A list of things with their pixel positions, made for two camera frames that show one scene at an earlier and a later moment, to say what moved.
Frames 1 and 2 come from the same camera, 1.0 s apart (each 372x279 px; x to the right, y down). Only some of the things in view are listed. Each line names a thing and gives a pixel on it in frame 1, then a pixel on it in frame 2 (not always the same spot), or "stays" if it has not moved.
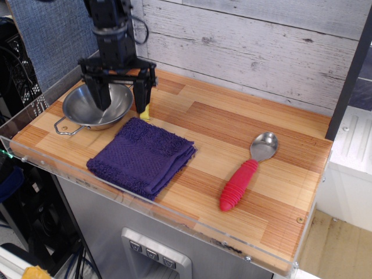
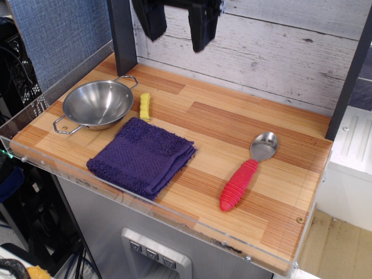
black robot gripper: (117, 60) to (203, 16)
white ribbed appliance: (346, 192) stays
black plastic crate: (21, 95) stays
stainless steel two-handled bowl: (79, 108) stays
